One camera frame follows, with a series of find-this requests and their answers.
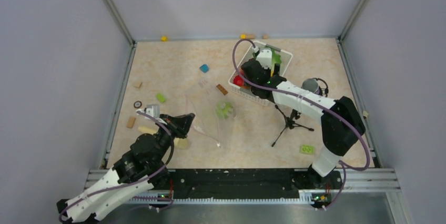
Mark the red apple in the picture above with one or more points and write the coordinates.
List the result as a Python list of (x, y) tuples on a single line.
[(238, 81)]

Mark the blue block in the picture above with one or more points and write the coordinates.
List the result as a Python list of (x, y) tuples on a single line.
[(204, 68)]

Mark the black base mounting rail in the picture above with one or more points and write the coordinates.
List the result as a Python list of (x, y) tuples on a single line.
[(245, 184)]

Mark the small black ring wheel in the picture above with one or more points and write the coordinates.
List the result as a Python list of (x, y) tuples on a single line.
[(137, 104)]

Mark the green toy block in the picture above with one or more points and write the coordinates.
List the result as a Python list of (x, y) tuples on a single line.
[(161, 98)]

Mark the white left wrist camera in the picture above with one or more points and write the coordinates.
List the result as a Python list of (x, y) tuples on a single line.
[(151, 112)]

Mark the cream cylinder block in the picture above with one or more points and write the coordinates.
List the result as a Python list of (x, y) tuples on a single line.
[(178, 142)]

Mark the yellow and wood peg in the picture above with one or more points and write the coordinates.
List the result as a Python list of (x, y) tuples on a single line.
[(247, 36)]

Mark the wooden rectangular block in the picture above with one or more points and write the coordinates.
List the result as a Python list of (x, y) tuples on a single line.
[(130, 122)]

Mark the light green lego brick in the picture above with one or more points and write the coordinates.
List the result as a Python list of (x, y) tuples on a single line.
[(307, 149)]

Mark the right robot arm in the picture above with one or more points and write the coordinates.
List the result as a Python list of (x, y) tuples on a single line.
[(340, 121)]

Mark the small wooden cube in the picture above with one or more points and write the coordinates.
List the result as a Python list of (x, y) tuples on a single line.
[(138, 84)]

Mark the green lime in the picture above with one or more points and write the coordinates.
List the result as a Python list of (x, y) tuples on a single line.
[(225, 110)]

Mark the green lettuce leaf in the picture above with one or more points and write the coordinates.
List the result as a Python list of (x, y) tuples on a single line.
[(275, 62)]

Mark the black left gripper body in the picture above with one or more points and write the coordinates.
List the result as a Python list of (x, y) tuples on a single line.
[(175, 129)]

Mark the white perforated plastic basket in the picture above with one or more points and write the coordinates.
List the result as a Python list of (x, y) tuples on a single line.
[(251, 71)]

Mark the microphone on black tripod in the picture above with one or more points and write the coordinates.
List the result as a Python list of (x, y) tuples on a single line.
[(314, 85)]

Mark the clear zip top bag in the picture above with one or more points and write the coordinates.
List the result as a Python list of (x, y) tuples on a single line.
[(201, 99)]

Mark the brown lego brick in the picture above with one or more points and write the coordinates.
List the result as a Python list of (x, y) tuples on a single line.
[(222, 89)]

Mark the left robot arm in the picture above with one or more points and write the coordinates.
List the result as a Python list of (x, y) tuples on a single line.
[(138, 170)]

